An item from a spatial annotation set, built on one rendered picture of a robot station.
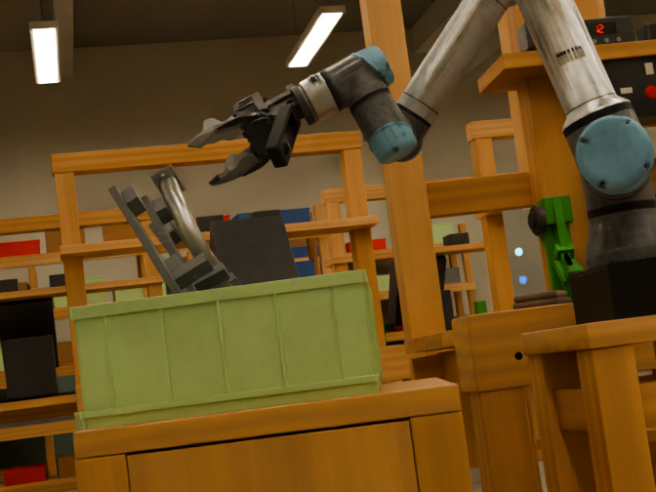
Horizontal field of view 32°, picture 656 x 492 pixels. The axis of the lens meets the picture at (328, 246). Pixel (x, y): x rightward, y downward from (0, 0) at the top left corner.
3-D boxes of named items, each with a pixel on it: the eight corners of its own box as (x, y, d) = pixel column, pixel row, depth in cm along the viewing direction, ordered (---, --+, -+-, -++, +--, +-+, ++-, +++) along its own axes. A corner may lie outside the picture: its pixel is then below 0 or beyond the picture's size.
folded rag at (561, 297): (573, 304, 234) (570, 289, 234) (558, 304, 227) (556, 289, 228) (527, 309, 239) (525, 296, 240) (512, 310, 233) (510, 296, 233)
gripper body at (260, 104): (245, 140, 202) (306, 107, 202) (258, 163, 195) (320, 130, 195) (226, 105, 197) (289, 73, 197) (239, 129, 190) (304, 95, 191)
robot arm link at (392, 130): (427, 149, 200) (396, 96, 202) (416, 139, 189) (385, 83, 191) (388, 172, 201) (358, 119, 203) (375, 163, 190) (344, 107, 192)
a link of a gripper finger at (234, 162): (215, 179, 202) (251, 143, 201) (223, 196, 198) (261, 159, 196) (202, 170, 201) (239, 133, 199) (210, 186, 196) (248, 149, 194)
